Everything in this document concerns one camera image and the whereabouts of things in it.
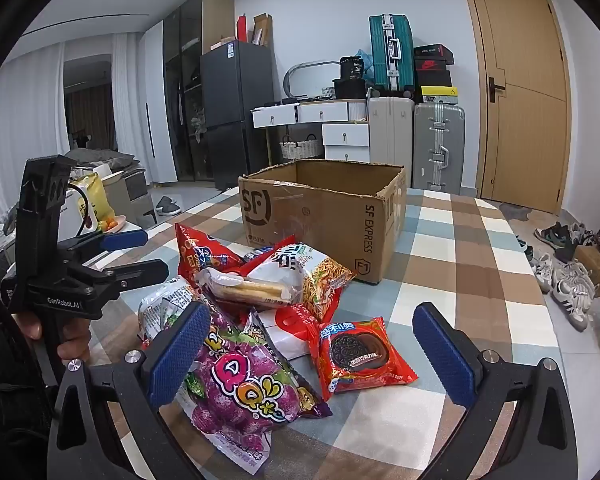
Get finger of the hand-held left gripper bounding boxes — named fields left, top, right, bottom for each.
left=60, top=230, right=149, bottom=262
left=82, top=258, right=170, bottom=304

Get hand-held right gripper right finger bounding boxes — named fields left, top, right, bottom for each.
left=412, top=302, right=578, bottom=480

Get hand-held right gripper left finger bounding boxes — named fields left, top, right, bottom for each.
left=45, top=301, right=212, bottom=480

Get silver green snack packet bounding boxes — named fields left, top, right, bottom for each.
left=137, top=275, right=206, bottom=351

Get red chip packet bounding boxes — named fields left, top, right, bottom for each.
left=175, top=222, right=246, bottom=286

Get purple grape candy packet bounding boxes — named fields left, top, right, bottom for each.
left=172, top=305, right=333, bottom=476

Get red chocolate cookie packet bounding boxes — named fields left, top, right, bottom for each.
left=307, top=316, right=418, bottom=401

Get clear bread stick packet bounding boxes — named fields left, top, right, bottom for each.
left=200, top=266, right=306, bottom=308

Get white red noodle snack packet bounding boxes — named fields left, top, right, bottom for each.
left=240, top=241, right=357, bottom=323

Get brown cardboard box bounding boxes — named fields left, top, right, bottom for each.
left=237, top=159, right=408, bottom=286

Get person's left forearm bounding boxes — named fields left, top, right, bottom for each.
left=0, top=320, right=56, bottom=480

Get person's left hand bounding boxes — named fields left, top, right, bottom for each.
left=13, top=311, right=91, bottom=364

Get white storage box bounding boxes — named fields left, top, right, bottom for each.
left=100, top=170, right=156, bottom=231

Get yellow plastic bag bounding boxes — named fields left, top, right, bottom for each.
left=72, top=172, right=116, bottom=226

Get checked tablecloth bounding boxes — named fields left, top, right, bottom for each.
left=87, top=187, right=551, bottom=480

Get white tall cabinet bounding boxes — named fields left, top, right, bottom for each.
left=140, top=20, right=178, bottom=183

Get pile of sneakers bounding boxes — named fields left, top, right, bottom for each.
left=515, top=220, right=600, bottom=333

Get grey door mat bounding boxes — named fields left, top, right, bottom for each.
left=500, top=202, right=531, bottom=221

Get white curtains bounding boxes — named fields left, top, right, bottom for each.
left=0, top=35, right=141, bottom=161

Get dark grey refrigerator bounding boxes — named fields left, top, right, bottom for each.
left=200, top=40, right=276, bottom=191

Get brown shoe carton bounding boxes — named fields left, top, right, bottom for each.
left=572, top=245, right=600, bottom=286

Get glass door cabinet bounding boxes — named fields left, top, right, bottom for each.
left=162, top=0, right=236, bottom=183

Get wicker basket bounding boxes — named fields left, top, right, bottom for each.
left=279, top=135, right=323, bottom=162

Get silver suitcase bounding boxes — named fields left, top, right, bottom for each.
left=412, top=102, right=466, bottom=195

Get white suitcase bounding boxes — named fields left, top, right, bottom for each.
left=367, top=96, right=415, bottom=171

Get white drawer desk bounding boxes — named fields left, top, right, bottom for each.
left=251, top=100, right=371, bottom=163

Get open brown carton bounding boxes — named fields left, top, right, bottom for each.
left=252, top=12, right=273, bottom=46

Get silver metal hoop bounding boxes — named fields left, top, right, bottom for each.
left=282, top=60, right=341, bottom=98

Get wooden door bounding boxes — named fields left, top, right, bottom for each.
left=459, top=0, right=568, bottom=213

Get plain black shoe box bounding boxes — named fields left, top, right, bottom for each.
left=415, top=70, right=452, bottom=88

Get black printed bag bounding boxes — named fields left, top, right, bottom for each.
left=339, top=55, right=365, bottom=81

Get teal suitcase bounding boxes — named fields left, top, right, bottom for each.
left=369, top=14, right=416, bottom=96

